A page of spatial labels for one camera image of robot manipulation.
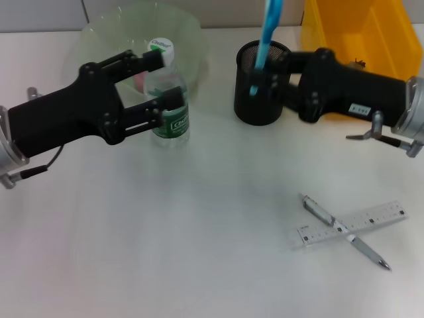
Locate yellow plastic storage bin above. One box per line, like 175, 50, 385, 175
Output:
299, 0, 424, 120

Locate silver white ballpoint pen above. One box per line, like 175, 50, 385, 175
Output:
301, 194, 392, 272

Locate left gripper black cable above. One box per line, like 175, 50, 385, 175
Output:
0, 144, 66, 189

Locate translucent green fruit bowl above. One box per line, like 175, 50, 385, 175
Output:
81, 3, 211, 104

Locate right gripper cable with plugs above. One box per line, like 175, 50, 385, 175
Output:
345, 111, 424, 159

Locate black mesh pen cup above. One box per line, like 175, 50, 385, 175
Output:
233, 40, 295, 127

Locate pink toy peach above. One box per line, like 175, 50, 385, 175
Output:
133, 72, 148, 92

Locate blue sheathed scissors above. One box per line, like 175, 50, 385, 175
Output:
248, 0, 284, 98

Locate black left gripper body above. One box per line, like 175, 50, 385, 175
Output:
7, 62, 126, 160

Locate clear water bottle green label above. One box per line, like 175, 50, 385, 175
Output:
142, 36, 191, 149

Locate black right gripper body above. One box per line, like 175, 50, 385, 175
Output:
297, 47, 408, 129

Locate clear plastic ruler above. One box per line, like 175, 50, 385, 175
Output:
291, 199, 410, 251

